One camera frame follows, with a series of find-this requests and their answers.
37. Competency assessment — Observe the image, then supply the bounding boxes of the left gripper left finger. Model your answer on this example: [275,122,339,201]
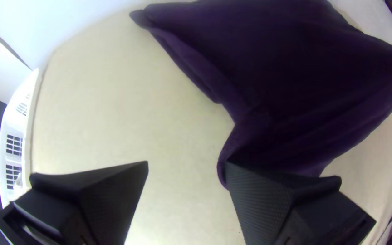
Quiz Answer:
[10,160,149,245]

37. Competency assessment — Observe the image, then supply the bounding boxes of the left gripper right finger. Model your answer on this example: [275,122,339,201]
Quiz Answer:
[224,160,370,245]

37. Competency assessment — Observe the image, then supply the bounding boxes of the dark t-shirt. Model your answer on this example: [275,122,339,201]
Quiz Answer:
[129,0,392,190]

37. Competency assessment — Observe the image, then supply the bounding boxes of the white laundry basket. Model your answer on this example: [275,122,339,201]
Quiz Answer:
[0,66,44,209]

